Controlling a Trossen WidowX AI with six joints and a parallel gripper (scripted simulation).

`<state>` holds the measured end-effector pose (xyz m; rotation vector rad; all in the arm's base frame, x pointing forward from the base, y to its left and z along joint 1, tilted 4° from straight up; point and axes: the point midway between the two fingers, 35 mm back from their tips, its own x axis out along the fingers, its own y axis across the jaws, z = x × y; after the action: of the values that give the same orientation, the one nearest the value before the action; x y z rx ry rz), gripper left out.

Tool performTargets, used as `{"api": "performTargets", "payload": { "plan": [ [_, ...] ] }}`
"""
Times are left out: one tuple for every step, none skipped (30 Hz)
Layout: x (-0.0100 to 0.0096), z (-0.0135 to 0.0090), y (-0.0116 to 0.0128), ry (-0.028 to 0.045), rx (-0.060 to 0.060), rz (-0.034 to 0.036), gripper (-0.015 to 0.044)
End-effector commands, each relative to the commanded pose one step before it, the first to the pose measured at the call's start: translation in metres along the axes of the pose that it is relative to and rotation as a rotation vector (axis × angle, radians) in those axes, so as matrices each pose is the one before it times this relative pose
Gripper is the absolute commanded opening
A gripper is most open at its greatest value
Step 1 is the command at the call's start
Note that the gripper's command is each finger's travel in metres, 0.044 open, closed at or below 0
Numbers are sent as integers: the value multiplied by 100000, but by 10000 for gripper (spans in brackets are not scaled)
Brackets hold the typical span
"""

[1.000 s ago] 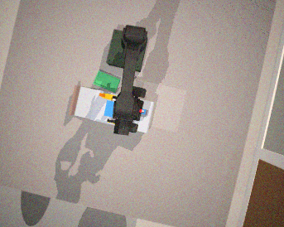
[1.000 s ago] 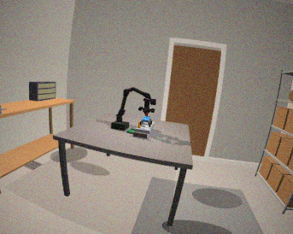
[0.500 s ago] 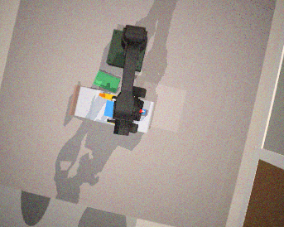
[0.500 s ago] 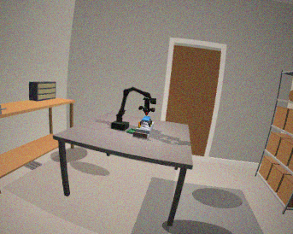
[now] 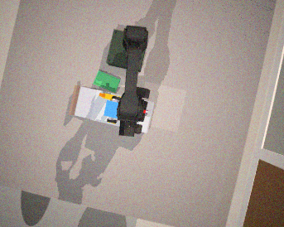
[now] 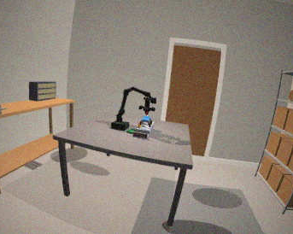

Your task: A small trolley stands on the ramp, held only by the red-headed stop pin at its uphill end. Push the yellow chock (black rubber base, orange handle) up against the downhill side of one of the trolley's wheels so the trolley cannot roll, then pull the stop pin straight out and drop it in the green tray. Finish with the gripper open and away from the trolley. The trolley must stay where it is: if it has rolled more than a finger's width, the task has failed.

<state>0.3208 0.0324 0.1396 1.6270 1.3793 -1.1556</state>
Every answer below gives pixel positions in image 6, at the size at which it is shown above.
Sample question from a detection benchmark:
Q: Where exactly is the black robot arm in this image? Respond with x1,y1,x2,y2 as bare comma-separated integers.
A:
116,87,156,122

